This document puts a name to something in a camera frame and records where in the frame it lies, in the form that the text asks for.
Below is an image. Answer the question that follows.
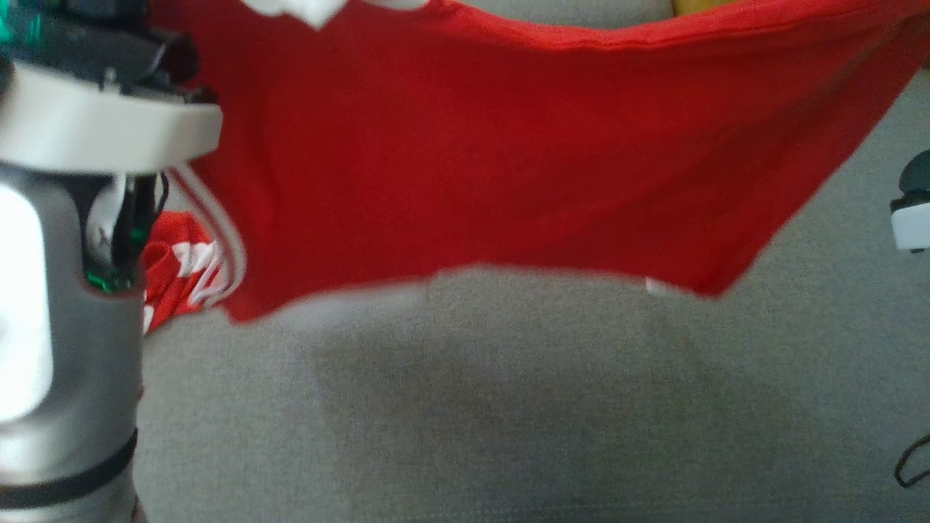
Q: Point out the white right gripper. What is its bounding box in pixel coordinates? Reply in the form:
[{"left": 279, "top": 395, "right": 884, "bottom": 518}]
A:
[{"left": 890, "top": 149, "right": 930, "bottom": 255}]

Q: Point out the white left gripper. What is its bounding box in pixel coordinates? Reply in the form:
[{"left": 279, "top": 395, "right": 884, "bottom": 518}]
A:
[{"left": 0, "top": 62, "right": 223, "bottom": 175}]

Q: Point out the red white basketball jersey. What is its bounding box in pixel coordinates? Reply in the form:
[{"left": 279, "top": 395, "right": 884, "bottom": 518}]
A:
[{"left": 149, "top": 0, "right": 930, "bottom": 325}]

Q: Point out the red mesh white-banded garment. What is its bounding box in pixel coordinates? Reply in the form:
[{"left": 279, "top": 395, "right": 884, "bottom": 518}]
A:
[{"left": 142, "top": 211, "right": 227, "bottom": 336}]

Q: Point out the yellow sofa back cushion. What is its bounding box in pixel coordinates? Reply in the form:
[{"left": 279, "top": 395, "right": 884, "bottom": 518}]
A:
[{"left": 672, "top": 0, "right": 736, "bottom": 17}]

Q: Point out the grey sofa seat cushion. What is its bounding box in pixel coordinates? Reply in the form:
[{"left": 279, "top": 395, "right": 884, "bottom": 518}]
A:
[{"left": 465, "top": 0, "right": 674, "bottom": 30}]

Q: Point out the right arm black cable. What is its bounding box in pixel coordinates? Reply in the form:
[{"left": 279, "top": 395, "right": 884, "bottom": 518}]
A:
[{"left": 894, "top": 434, "right": 930, "bottom": 488}]

